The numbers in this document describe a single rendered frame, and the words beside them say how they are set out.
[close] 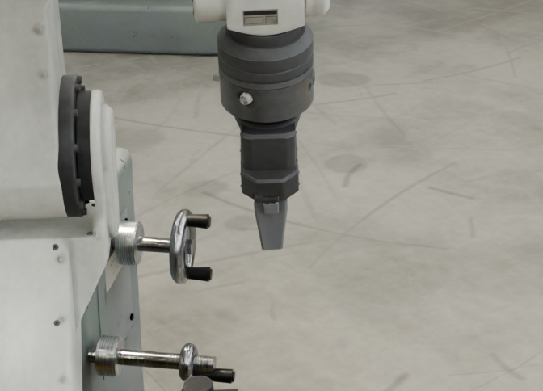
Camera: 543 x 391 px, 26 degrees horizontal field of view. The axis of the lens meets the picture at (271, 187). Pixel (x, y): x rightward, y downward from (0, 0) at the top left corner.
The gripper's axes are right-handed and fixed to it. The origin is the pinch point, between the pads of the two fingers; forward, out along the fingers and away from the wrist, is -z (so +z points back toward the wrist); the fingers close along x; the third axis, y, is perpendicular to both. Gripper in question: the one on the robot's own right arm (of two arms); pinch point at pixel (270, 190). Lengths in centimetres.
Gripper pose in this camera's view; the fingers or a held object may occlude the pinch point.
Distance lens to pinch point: 117.9
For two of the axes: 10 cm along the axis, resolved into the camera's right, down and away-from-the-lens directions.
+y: -10.0, 0.3, 0.0
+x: -0.2, -6.0, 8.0
